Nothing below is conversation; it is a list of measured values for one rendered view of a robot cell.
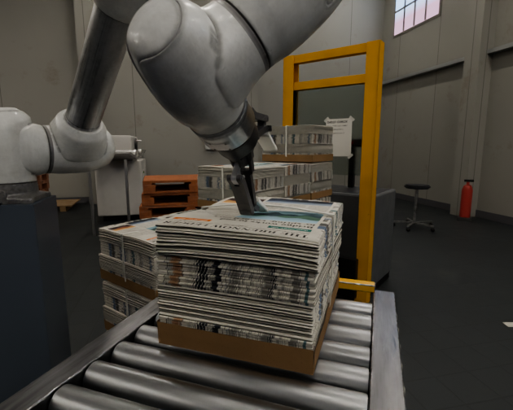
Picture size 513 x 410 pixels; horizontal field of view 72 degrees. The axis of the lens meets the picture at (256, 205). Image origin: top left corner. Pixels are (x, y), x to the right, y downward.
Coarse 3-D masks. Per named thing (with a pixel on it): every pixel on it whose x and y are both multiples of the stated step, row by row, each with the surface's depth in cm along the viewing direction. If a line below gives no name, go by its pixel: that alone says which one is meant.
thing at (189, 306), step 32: (160, 224) 60; (192, 224) 60; (224, 224) 60; (256, 224) 60; (288, 224) 61; (320, 224) 61; (160, 256) 62; (192, 256) 59; (224, 256) 57; (256, 256) 55; (288, 256) 53; (320, 256) 55; (160, 288) 63; (192, 288) 61; (224, 288) 59; (256, 288) 57; (288, 288) 55; (320, 288) 59; (160, 320) 64; (192, 320) 62; (224, 320) 60; (256, 320) 58; (288, 320) 56; (320, 320) 62
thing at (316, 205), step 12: (216, 204) 81; (276, 204) 81; (288, 204) 81; (300, 204) 81; (312, 204) 81; (324, 204) 81; (336, 204) 82; (336, 216) 73; (336, 228) 76; (336, 240) 77; (336, 252) 79; (336, 264) 87; (336, 276) 86
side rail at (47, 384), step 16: (128, 320) 74; (144, 320) 74; (112, 336) 68; (128, 336) 69; (80, 352) 63; (96, 352) 63; (64, 368) 58; (80, 368) 58; (32, 384) 54; (48, 384) 54; (64, 384) 55; (80, 384) 58; (16, 400) 51; (32, 400) 51; (48, 400) 52
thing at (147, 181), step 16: (144, 176) 426; (160, 176) 420; (176, 176) 420; (192, 176) 420; (144, 192) 364; (160, 192) 368; (176, 192) 373; (192, 192) 380; (144, 208) 370; (160, 208) 431; (176, 208) 431; (192, 208) 381
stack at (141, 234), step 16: (128, 224) 152; (144, 224) 152; (112, 240) 141; (128, 240) 134; (144, 240) 127; (112, 256) 143; (128, 256) 136; (144, 256) 129; (112, 272) 144; (128, 272) 136; (144, 272) 130; (112, 288) 145; (112, 304) 148; (128, 304) 141; (144, 304) 133; (112, 320) 148
